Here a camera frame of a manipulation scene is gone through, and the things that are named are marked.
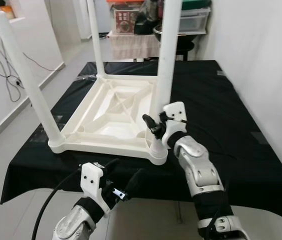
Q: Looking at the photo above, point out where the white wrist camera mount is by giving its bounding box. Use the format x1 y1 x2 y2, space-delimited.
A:
79 162 114 217
161 101 189 149

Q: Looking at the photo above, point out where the black table cloth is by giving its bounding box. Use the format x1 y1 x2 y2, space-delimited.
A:
0 59 282 227

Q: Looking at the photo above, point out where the black bag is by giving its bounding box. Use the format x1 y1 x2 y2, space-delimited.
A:
133 9 162 36

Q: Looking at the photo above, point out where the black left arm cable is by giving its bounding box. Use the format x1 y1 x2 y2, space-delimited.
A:
31 167 85 240

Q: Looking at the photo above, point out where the metal folding table frame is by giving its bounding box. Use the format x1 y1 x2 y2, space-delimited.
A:
175 200 184 226

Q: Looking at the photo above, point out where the orange tray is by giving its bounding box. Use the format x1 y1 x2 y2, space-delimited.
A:
106 0 145 6

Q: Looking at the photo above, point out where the orange plastic jar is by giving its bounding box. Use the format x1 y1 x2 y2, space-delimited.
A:
0 4 15 21

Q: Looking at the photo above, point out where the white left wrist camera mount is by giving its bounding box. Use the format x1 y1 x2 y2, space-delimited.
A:
79 162 114 217

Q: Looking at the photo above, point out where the black metal bowl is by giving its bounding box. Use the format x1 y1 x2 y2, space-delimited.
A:
153 25 206 41

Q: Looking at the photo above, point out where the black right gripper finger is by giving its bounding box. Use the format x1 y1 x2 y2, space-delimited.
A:
141 113 163 139

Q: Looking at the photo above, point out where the printed cardboard box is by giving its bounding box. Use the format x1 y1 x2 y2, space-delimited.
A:
113 4 143 35

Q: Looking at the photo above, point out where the pink cloth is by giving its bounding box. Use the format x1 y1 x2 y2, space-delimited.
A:
107 32 162 62

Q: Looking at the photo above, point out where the white plastic children table top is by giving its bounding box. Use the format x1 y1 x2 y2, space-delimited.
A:
47 73 169 167

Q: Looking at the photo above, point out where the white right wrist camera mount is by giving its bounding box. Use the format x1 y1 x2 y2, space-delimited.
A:
161 101 189 149

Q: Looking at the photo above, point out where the clear plastic storage box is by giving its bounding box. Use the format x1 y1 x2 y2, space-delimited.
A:
179 7 212 34

